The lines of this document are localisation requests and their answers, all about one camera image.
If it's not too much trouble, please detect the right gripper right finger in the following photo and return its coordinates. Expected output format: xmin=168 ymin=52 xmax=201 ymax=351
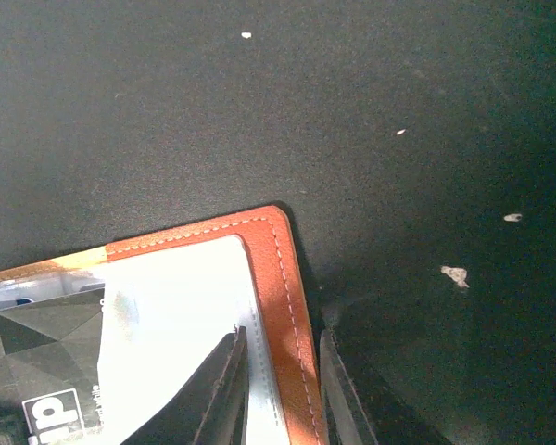
xmin=318 ymin=328 xmax=450 ymax=445

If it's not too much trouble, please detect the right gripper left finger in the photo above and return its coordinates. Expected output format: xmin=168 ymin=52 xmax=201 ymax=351
xmin=124 ymin=326 xmax=249 ymax=445

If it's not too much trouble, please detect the black VIP credit card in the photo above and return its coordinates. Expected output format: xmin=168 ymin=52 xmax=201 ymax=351
xmin=0 ymin=289 xmax=104 ymax=444

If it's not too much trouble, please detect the brown leather card holder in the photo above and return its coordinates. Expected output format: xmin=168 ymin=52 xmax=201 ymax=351
xmin=0 ymin=206 xmax=327 ymax=444

